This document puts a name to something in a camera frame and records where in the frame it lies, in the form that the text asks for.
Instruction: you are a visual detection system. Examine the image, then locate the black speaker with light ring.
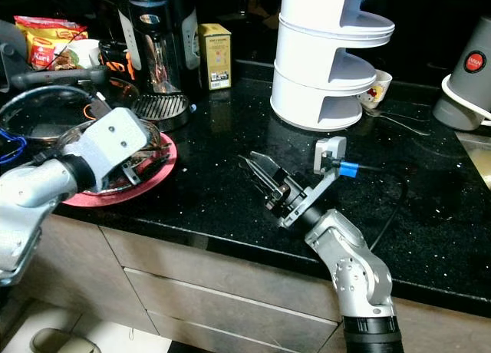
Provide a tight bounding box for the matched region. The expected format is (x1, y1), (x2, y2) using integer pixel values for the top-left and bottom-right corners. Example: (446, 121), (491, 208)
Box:
(0, 19), (35, 89)

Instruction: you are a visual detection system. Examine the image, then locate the glass pot lid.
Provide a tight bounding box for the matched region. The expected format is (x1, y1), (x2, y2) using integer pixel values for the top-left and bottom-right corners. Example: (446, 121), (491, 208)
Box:
(0, 65), (124, 143)

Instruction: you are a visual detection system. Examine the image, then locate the steel bowl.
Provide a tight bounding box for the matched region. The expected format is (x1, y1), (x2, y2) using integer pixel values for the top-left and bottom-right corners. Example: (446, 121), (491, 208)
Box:
(77, 119), (170, 193)

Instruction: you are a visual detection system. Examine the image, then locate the white floral print mug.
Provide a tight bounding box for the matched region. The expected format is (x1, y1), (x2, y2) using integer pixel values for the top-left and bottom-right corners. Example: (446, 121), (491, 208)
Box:
(357, 69), (394, 110)

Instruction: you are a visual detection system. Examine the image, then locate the black coffee machine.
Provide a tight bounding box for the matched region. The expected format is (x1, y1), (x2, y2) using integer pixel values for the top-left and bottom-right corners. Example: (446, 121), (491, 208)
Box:
(114, 0), (196, 131)

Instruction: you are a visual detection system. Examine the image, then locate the pink plate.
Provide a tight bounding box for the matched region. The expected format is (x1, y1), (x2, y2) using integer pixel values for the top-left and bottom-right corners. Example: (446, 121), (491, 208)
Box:
(61, 130), (179, 208)

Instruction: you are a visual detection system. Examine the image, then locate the beige slipper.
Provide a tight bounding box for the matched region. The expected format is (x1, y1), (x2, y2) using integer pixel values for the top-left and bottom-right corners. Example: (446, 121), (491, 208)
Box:
(31, 328), (102, 353)

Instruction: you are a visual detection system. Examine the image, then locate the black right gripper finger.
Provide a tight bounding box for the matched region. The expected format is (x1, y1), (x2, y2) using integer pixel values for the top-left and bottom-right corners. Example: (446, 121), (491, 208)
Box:
(244, 163), (282, 204)
(238, 152), (286, 183)

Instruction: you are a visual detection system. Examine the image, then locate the yellow red noodle packet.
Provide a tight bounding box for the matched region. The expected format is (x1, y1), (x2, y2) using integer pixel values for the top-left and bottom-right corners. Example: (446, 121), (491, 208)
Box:
(14, 15), (87, 71)

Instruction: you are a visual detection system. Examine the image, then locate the white tiered rack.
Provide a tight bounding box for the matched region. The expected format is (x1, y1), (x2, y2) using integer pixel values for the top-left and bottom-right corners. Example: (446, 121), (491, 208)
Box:
(269, 0), (415, 133)

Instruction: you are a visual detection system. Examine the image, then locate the yellow carton box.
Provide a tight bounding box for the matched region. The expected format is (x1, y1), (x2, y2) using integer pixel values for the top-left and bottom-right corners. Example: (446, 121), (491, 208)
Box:
(198, 23), (232, 91)

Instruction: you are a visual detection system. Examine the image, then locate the grey drawer front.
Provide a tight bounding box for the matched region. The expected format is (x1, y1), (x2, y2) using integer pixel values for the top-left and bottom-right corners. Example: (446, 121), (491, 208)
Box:
(123, 269), (342, 353)
(100, 226), (342, 323)
(146, 311), (315, 353)

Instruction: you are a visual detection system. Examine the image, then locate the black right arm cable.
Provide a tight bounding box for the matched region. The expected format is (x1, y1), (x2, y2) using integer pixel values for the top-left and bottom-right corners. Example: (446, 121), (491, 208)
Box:
(338, 161), (423, 231)

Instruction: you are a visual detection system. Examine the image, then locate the orange black tool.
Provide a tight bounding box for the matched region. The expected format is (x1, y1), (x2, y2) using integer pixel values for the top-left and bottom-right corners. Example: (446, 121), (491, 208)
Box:
(104, 46), (135, 85)

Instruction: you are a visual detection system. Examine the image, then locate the grey water filter canister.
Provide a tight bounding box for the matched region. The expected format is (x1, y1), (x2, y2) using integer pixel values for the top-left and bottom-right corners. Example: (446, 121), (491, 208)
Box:
(432, 15), (491, 131)

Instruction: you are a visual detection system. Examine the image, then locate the metal spoon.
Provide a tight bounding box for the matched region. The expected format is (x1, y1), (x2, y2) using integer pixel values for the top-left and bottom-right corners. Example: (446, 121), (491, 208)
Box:
(364, 106), (430, 137)

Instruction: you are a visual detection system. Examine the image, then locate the white filter hose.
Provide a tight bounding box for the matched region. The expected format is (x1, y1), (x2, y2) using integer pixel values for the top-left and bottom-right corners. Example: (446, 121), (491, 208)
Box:
(441, 73), (491, 124)

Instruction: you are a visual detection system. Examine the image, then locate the blue lanyard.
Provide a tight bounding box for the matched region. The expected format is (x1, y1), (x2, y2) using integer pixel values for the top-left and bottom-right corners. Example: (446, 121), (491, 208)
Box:
(0, 127), (20, 166)

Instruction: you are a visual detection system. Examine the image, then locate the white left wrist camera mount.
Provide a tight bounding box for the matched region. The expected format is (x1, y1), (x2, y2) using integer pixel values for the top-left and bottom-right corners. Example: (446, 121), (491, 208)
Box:
(58, 106), (150, 194)

